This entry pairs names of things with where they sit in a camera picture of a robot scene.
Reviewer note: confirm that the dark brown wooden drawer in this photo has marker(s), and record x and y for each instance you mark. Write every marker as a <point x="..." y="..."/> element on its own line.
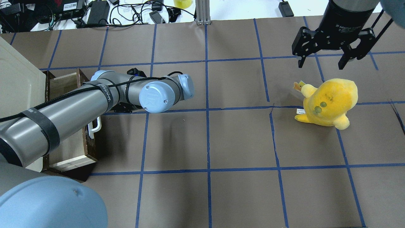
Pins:
<point x="76" y="156"/>

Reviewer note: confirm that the black power brick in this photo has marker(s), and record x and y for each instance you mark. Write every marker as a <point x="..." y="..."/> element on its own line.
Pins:
<point x="99" y="10"/>

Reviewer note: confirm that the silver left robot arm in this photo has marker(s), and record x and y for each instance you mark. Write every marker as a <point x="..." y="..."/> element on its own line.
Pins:
<point x="31" y="199"/>

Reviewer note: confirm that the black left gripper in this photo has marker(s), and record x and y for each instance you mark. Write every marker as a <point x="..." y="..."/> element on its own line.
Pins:
<point x="124" y="107"/>

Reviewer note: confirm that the aluminium frame post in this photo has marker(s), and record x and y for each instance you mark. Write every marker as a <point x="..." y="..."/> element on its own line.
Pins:
<point x="202" y="11"/>

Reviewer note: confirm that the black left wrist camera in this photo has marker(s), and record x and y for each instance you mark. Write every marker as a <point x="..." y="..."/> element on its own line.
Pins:
<point x="136" y="72"/>

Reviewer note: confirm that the yellow plush dinosaur toy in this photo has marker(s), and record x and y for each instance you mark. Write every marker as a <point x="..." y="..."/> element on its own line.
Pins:
<point x="328" y="104"/>

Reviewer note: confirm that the cream white cabinet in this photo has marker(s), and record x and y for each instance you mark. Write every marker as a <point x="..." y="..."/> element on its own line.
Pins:
<point x="19" y="95"/>

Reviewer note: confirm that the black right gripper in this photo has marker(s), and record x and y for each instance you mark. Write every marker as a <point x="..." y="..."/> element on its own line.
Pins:
<point x="343" y="19"/>

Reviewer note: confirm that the white drawer handle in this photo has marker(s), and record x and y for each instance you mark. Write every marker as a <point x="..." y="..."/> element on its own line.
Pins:
<point x="93" y="127"/>

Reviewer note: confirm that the black power adapter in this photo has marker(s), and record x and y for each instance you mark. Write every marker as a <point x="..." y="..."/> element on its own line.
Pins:
<point x="285" y="9"/>

